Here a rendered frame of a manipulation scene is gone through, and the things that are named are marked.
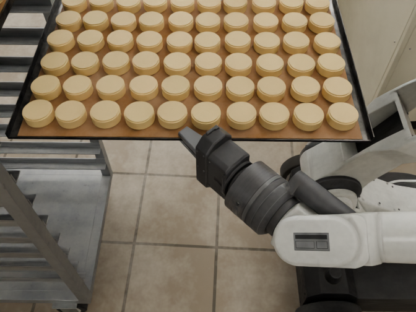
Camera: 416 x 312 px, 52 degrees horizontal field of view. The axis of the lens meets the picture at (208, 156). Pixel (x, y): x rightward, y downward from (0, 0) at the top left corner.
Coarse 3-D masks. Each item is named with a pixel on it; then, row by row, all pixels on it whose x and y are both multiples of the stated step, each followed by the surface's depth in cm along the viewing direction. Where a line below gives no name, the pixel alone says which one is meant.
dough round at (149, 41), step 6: (138, 36) 82; (144, 36) 82; (150, 36) 82; (156, 36) 82; (138, 42) 81; (144, 42) 81; (150, 42) 81; (156, 42) 81; (162, 42) 83; (138, 48) 82; (144, 48) 81; (150, 48) 81; (156, 48) 81
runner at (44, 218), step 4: (0, 216) 96; (4, 216) 96; (8, 216) 96; (40, 216) 96; (44, 216) 96; (48, 216) 96; (0, 220) 92; (4, 220) 92; (8, 220) 92; (12, 220) 92; (44, 220) 95; (0, 224) 94; (4, 224) 94; (8, 224) 94; (12, 224) 94; (16, 224) 94; (44, 224) 94
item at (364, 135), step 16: (336, 0) 90; (48, 16) 87; (336, 16) 89; (48, 32) 86; (336, 32) 86; (32, 64) 79; (352, 64) 79; (32, 80) 78; (352, 80) 78; (352, 96) 76; (16, 112) 73; (16, 128) 72; (368, 128) 71
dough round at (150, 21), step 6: (150, 12) 87; (156, 12) 87; (144, 18) 86; (150, 18) 86; (156, 18) 86; (162, 18) 86; (144, 24) 84; (150, 24) 84; (156, 24) 84; (162, 24) 86; (144, 30) 85; (150, 30) 85; (156, 30) 85
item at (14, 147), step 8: (8, 144) 140; (16, 144) 140; (24, 144) 140; (32, 144) 140; (40, 144) 139; (48, 144) 139; (56, 144) 139; (64, 144) 139; (72, 144) 139; (80, 144) 139; (88, 144) 139; (96, 144) 139; (0, 152) 139; (8, 152) 139; (16, 152) 139; (24, 152) 139; (32, 152) 139; (40, 152) 139; (48, 152) 139; (56, 152) 139; (64, 152) 139; (72, 152) 139; (80, 152) 139; (88, 152) 139; (96, 152) 139
